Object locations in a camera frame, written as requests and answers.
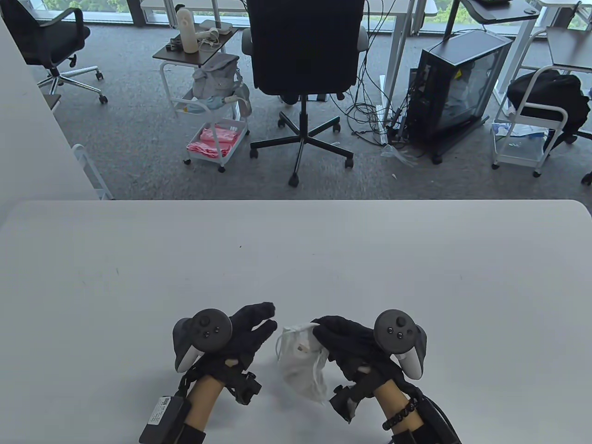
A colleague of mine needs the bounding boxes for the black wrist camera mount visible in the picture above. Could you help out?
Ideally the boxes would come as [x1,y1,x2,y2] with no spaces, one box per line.
[329,370,370,424]
[224,370,262,406]

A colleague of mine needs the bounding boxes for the cream cylindrical device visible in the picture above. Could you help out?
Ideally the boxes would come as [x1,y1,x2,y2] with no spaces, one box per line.
[176,8,200,54]

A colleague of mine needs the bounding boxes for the person's right hand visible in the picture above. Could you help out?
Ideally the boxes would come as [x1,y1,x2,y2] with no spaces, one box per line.
[311,316,417,394]

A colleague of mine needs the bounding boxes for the person's left forearm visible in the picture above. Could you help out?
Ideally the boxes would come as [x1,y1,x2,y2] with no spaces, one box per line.
[185,375,232,432]

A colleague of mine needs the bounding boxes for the person's right forearm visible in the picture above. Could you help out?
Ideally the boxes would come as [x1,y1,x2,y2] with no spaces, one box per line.
[372,379,428,436]

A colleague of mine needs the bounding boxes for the grey backpack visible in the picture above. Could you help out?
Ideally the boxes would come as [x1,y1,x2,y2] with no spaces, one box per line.
[192,53,253,116]

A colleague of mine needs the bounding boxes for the black chrome-base office chair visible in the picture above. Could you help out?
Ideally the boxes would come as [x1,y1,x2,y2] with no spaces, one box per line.
[0,0,108,105]

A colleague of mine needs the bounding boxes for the flat white box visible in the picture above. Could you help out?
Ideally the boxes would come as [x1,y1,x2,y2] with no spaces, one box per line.
[200,19,233,36]

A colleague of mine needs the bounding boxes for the black wrist strap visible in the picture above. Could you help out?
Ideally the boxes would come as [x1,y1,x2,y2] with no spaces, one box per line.
[173,421,206,444]
[391,428,440,444]

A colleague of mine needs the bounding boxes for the pink folded cloths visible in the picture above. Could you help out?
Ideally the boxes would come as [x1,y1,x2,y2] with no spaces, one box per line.
[187,127,241,159]

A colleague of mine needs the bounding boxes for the white drawstring cloth bag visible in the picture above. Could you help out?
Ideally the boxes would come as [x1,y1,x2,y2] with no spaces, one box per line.
[276,323,330,405]

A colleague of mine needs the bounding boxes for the light blue pouch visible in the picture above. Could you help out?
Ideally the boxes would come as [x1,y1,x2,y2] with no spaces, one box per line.
[182,95,237,114]

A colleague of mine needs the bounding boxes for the black high-back office chair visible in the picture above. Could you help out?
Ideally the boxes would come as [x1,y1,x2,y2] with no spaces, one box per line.
[241,0,369,188]

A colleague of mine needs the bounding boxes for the dark bead bracelet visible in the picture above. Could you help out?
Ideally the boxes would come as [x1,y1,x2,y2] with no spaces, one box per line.
[382,400,419,431]

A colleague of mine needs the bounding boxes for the grey handheld tracking controller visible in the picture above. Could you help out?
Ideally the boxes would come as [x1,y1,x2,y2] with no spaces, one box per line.
[373,309,427,381]
[173,308,233,373]

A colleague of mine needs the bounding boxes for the white rolling cart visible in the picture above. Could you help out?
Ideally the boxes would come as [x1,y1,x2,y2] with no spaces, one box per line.
[491,65,569,178]

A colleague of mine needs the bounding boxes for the tangle of black cables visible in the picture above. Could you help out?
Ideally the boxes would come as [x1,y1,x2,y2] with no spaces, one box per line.
[338,0,410,145]

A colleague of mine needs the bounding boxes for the white cart with dark top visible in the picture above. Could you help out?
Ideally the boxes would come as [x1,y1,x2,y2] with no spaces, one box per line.
[153,27,251,173]

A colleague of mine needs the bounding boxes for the clear plastic wrapper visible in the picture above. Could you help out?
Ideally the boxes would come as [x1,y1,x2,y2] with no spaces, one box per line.
[380,144,419,167]

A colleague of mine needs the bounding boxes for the black standing desk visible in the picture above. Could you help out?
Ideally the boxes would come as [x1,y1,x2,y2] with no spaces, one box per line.
[442,0,541,43]

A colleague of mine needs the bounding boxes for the person's left hand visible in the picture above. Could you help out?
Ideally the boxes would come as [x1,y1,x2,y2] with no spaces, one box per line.
[183,302,278,385]

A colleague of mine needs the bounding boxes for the white metal rack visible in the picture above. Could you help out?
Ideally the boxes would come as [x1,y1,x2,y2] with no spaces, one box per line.
[72,144,114,200]

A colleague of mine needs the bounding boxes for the dark-topped white-frame desk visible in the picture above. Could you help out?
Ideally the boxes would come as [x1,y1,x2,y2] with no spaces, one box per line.
[493,0,592,108]

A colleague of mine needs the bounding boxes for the black bag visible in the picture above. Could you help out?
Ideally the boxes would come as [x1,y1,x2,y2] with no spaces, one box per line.
[506,69,592,151]

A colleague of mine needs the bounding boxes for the black sensor cable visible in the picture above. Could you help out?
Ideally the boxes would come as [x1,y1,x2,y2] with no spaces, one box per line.
[432,401,463,444]

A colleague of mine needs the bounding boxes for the black wrist sensor box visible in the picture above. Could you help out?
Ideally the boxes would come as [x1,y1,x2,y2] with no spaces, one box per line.
[139,395,192,444]
[418,400,457,444]

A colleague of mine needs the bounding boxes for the black computer tower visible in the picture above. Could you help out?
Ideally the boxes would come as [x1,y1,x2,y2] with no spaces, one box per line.
[407,30,514,165]

